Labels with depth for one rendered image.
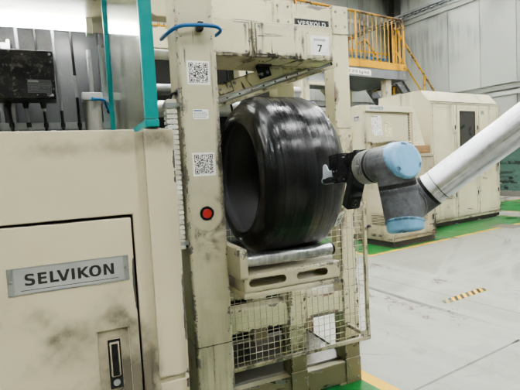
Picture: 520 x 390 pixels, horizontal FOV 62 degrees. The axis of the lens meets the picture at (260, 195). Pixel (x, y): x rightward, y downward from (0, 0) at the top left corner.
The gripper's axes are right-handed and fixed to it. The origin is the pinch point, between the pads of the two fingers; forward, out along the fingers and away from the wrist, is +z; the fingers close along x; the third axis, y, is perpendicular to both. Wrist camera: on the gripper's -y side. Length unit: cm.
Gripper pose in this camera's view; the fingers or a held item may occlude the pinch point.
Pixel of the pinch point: (325, 183)
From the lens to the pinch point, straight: 136.5
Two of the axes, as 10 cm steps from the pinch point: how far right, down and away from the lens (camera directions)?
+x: -9.2, 0.7, -3.9
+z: -3.9, 0.7, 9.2
